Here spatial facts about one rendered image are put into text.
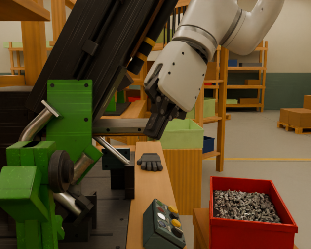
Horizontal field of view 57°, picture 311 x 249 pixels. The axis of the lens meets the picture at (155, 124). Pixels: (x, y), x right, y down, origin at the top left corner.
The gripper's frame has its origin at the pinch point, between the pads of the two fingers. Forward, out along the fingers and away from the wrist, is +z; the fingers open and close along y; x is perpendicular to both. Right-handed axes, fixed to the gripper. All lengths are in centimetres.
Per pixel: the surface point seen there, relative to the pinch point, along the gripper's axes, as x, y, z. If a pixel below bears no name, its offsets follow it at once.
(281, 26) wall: -421, -678, -631
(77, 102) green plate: -31.4, 0.1, -2.0
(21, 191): -5.5, 13.5, 18.3
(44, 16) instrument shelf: -82, 6, -33
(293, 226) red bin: 11.1, -45.0, 3.6
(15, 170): -8.7, 14.6, 16.1
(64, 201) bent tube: -25.2, -6.0, 21.2
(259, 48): -431, -629, -512
